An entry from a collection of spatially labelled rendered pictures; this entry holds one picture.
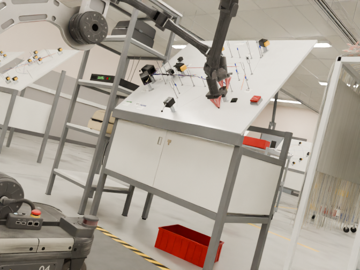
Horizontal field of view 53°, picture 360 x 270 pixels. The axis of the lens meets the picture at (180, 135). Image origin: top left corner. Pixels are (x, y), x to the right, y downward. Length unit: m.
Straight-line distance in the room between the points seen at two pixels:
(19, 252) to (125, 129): 1.48
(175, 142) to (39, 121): 3.08
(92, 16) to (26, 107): 3.45
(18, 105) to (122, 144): 2.52
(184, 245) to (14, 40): 7.86
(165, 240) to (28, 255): 1.23
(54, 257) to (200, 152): 1.06
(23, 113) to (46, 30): 5.10
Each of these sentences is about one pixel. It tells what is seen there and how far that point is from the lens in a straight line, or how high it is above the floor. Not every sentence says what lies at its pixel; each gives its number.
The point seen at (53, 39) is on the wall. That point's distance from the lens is 9.98.
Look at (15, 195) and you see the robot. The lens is 1.61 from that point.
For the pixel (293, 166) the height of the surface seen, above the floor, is 0.92.
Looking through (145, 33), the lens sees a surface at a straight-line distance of 3.17.
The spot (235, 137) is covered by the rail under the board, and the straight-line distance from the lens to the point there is 2.02.
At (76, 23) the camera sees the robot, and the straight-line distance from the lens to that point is 1.71.
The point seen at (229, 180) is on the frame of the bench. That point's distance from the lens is 2.05.
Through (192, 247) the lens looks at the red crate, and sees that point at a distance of 2.45.
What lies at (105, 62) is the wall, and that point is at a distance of 10.71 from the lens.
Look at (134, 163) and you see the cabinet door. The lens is 2.59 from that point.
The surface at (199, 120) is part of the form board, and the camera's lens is 2.24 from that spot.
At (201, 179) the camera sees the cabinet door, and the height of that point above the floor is 0.55.
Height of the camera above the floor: 0.72
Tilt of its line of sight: 2 degrees up
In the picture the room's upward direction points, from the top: 15 degrees clockwise
